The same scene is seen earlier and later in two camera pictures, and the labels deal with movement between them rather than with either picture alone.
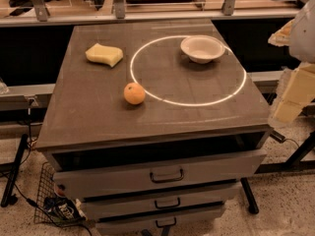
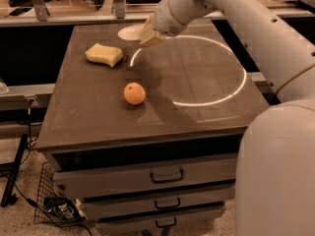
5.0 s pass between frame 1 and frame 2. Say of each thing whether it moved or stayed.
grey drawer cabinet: stayed
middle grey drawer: stayed
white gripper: moved
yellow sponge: stayed
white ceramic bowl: moved
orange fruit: stayed
